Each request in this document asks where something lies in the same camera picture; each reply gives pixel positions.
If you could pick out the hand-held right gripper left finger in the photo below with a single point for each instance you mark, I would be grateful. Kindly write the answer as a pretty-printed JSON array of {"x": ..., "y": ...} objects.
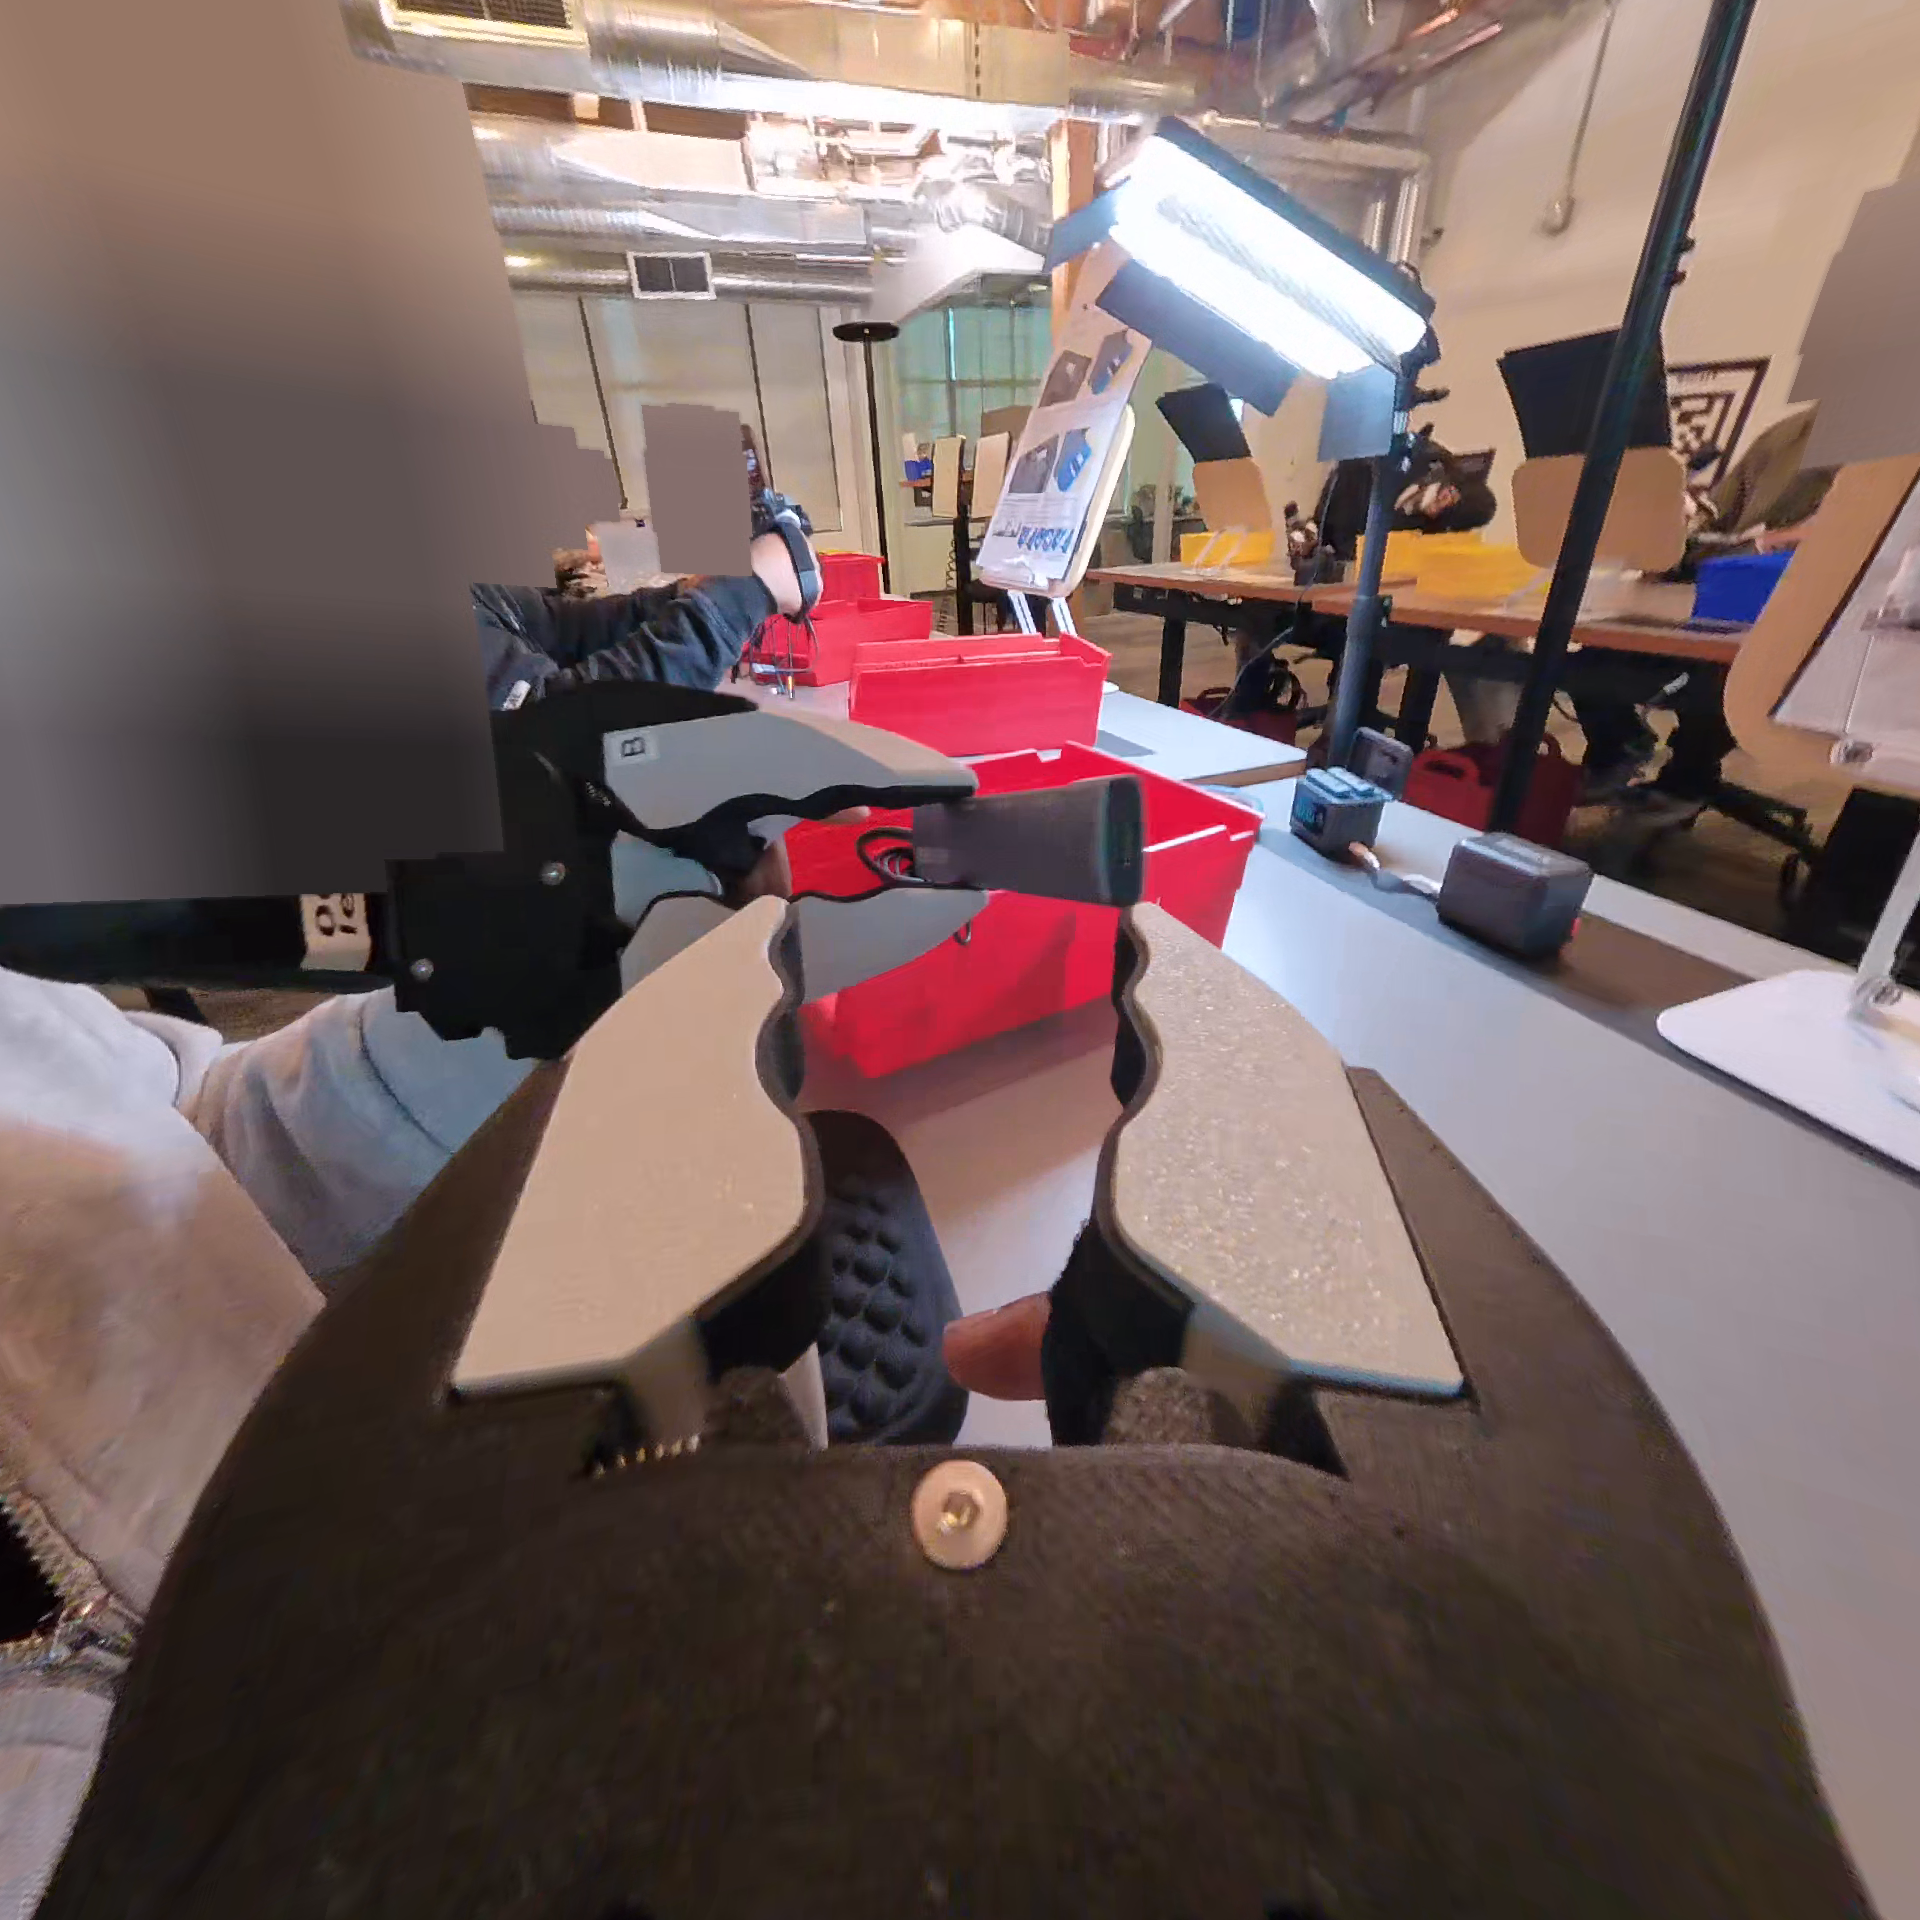
[{"x": 646, "y": 1172}]

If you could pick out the large red plastic bin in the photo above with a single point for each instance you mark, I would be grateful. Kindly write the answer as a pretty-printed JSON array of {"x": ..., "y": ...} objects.
[{"x": 991, "y": 990}]

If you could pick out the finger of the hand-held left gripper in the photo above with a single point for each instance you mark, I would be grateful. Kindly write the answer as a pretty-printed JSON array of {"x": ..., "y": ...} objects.
[
  {"x": 870, "y": 932},
  {"x": 797, "y": 757}
]

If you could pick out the wooden board with clear holder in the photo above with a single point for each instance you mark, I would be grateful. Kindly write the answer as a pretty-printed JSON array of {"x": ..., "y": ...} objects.
[{"x": 1800, "y": 599}]

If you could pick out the black flag panel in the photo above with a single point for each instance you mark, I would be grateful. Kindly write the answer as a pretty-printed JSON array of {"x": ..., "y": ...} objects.
[
  {"x": 1200, "y": 422},
  {"x": 1576, "y": 389}
]

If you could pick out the studio light panel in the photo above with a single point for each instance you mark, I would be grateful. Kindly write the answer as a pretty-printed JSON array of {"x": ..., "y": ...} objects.
[{"x": 1277, "y": 278}]

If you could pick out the white poster board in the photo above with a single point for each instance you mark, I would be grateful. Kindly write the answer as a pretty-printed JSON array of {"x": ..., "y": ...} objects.
[{"x": 1065, "y": 452}]

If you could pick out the grey power adapter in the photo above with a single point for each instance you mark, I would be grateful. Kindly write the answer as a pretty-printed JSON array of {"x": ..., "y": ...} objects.
[{"x": 1517, "y": 893}]

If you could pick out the blue-grey battery charger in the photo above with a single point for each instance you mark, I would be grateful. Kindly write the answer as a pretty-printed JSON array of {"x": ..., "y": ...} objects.
[{"x": 1335, "y": 820}]

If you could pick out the blue plastic bin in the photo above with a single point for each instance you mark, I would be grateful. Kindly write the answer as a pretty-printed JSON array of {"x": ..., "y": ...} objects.
[{"x": 1739, "y": 589}]

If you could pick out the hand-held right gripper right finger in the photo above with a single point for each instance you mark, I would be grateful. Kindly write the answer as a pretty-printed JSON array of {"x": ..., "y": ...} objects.
[{"x": 1277, "y": 1200}]

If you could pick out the yellow plastic bin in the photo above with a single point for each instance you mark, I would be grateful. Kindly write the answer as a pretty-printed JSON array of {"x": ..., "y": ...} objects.
[
  {"x": 1223, "y": 548},
  {"x": 1478, "y": 571}
]

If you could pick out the black light stand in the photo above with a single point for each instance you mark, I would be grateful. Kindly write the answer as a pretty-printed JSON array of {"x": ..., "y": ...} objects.
[{"x": 1373, "y": 599}]

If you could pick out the wooden desk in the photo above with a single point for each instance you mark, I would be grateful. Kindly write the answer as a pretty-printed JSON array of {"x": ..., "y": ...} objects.
[{"x": 1576, "y": 616}]

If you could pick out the red bag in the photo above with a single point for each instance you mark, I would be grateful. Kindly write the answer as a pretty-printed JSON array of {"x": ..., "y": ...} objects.
[{"x": 1483, "y": 780}]

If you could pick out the person's left hand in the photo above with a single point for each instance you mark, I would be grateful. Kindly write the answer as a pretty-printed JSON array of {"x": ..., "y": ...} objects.
[{"x": 761, "y": 873}]

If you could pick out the person's left forearm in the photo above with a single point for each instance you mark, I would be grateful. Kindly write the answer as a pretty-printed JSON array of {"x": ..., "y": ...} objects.
[{"x": 346, "y": 1110}]

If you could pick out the cardboard panel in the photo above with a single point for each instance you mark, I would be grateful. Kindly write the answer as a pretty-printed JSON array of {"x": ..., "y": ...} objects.
[
  {"x": 1599, "y": 510},
  {"x": 1243, "y": 503}
]

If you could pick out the black and white wall poster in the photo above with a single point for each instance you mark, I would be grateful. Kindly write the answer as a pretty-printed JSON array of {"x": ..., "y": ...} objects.
[{"x": 1717, "y": 405}]

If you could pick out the black slanted pole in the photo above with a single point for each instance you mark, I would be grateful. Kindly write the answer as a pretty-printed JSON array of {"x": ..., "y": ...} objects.
[{"x": 1627, "y": 376}]

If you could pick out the white stand base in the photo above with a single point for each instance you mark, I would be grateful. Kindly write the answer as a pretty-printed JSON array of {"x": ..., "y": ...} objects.
[{"x": 1785, "y": 1049}]

